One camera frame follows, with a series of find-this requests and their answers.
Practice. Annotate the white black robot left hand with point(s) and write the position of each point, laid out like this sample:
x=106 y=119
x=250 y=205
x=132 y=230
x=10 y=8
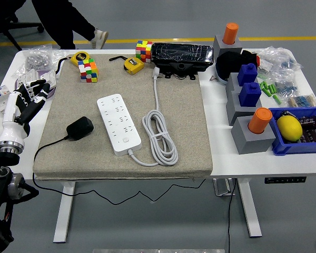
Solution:
x=11 y=129

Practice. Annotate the black plug adapter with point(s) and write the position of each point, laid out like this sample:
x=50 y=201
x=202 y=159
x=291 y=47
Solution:
x=80 y=128

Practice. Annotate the white power strip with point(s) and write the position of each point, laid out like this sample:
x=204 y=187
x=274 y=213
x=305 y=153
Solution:
x=119 y=124

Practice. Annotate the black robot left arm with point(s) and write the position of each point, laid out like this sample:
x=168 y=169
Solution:
x=0 y=189

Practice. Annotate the purple plastic tray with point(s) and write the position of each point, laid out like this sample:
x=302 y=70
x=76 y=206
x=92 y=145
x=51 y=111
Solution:
x=52 y=92

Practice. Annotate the clear bag of screws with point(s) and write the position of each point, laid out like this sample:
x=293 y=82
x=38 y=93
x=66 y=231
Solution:
x=37 y=59

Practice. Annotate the colourful twisted puzzle cube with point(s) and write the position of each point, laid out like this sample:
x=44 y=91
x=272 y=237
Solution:
x=89 y=71

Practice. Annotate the yellow tape measure black label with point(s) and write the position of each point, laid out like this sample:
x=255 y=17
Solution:
x=80 y=57

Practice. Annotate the black office chair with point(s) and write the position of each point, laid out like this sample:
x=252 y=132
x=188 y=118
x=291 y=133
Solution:
x=5 y=8

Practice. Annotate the person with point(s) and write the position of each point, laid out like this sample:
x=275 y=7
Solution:
x=63 y=18

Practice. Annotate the black hex key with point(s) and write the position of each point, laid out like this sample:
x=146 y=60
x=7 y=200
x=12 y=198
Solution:
x=118 y=58

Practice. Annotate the yellow tape measure silver clip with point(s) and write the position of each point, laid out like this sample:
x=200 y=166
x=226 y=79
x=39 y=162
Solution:
x=133 y=66

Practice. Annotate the grey-brown fabric mat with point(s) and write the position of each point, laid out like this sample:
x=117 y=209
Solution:
x=173 y=118

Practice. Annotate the black device wrapped in film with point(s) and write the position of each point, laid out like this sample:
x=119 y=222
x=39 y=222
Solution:
x=181 y=55

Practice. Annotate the white blue curved object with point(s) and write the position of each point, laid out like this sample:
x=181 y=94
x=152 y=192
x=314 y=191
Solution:
x=222 y=79

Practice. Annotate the black cloth bundle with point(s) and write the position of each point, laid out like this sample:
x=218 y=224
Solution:
x=229 y=63

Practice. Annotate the grey block round hole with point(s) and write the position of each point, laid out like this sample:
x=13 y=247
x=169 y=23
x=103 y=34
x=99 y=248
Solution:
x=226 y=48
x=250 y=143

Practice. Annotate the white table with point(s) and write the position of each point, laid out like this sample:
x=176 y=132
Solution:
x=239 y=166

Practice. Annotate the orange cylinder peg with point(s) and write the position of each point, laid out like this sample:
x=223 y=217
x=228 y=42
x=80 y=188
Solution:
x=230 y=33
x=259 y=121

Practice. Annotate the blue square peg block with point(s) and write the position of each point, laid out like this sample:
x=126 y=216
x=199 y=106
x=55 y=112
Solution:
x=247 y=75
x=249 y=95

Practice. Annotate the small red object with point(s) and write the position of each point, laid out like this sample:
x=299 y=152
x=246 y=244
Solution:
x=258 y=61

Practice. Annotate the small black yellow tool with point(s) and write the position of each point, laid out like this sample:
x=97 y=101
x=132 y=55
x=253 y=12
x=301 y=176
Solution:
x=285 y=114

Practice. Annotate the large clear plastic bag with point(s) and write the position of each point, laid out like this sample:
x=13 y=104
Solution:
x=279 y=60

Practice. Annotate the clear bag blue components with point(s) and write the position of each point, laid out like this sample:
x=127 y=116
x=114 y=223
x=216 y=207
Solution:
x=285 y=88

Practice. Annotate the yellow lemon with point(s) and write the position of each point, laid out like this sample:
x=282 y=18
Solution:
x=289 y=127

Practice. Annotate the black table control panel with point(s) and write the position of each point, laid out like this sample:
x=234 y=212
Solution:
x=285 y=180

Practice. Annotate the blue plastic bin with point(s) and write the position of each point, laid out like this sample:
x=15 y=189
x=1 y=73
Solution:
x=292 y=149

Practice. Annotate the clear bag of resistors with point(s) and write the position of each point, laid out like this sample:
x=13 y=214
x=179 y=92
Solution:
x=302 y=101

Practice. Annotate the dark brown capacitors pile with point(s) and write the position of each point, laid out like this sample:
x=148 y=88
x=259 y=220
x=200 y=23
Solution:
x=313 y=131

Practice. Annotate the white wall socket panel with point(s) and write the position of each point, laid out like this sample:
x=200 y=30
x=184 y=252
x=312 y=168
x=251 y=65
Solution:
x=27 y=76
x=49 y=77

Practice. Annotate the silver metal bracket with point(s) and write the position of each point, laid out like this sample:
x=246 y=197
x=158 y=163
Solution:
x=222 y=187

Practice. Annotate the green plastic wall anchor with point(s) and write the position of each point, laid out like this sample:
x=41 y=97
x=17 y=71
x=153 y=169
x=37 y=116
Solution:
x=262 y=76
x=272 y=88
x=263 y=85
x=267 y=91
x=277 y=99

